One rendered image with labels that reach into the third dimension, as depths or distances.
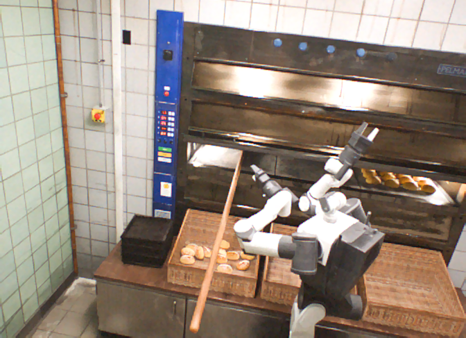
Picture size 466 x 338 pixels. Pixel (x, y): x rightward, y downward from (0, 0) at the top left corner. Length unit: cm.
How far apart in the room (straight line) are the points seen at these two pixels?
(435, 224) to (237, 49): 172
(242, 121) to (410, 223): 131
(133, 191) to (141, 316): 86
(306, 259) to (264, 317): 102
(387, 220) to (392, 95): 84
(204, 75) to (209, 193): 81
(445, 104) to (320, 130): 72
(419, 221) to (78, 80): 245
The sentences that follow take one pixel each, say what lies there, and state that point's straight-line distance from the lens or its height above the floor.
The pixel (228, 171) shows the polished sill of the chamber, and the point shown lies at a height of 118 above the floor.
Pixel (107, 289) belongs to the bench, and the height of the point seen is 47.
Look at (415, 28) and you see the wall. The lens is 234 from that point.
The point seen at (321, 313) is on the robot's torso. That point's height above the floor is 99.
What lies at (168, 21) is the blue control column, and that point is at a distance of 233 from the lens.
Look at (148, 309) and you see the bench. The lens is 255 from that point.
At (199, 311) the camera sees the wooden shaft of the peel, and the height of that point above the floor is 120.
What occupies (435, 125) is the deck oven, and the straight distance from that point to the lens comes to 248.
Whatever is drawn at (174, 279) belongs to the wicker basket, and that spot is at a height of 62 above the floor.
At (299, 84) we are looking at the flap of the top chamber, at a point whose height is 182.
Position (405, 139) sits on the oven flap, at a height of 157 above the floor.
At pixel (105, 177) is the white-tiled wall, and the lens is 280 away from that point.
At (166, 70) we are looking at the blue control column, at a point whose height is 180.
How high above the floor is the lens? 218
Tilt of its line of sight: 22 degrees down
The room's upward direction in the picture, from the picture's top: 6 degrees clockwise
